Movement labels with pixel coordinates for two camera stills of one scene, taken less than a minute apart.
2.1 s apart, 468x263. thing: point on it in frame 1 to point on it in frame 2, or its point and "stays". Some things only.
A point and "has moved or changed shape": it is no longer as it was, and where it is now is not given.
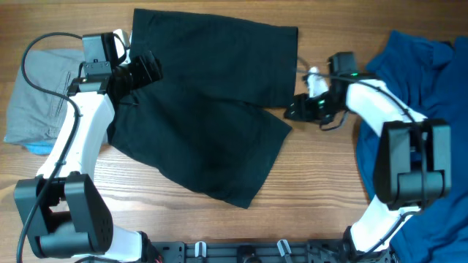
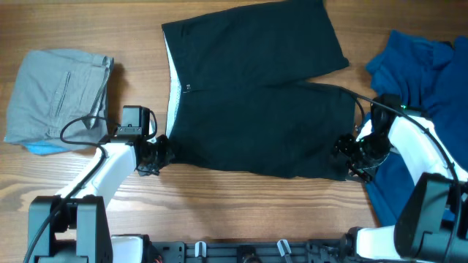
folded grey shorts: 34,115 stays
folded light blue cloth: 40,147 stays
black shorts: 207,123 has moved or changed shape
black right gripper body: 318,108 to 363,153
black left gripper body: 136,73 to 161,154
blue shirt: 430,78 stays
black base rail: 326,250 stays
